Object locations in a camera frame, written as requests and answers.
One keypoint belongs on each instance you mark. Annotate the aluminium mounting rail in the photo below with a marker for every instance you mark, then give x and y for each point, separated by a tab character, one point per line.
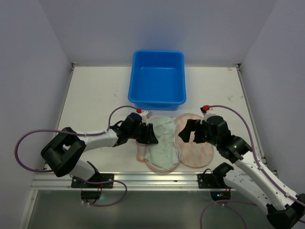
135	181

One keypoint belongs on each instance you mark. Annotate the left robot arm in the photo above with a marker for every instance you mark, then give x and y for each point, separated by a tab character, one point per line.
63	152

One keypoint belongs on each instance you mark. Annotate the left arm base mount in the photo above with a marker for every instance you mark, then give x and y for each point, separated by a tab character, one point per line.
92	192

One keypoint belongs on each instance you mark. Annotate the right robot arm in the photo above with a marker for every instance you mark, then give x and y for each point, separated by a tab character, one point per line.
245	173

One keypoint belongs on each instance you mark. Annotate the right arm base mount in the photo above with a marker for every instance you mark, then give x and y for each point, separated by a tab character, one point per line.
214	180

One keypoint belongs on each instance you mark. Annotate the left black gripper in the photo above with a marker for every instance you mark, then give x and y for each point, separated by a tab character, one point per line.
144	131

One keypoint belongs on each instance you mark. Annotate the light green bra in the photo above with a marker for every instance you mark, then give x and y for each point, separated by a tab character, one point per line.
163	154

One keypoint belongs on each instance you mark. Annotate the blue plastic bin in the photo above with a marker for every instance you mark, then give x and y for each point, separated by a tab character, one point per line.
157	80

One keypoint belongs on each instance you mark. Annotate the floral mesh laundry bag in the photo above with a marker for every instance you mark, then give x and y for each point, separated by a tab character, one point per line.
190	154

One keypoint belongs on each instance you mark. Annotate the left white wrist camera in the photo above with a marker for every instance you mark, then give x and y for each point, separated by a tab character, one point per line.
145	115

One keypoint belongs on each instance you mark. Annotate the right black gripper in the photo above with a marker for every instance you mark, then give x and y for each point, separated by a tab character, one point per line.
197	130

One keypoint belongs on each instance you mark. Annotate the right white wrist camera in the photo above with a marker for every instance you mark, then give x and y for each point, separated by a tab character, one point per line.
207	112

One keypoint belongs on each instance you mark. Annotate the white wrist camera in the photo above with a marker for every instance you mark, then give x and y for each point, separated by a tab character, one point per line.
145	115
207	112

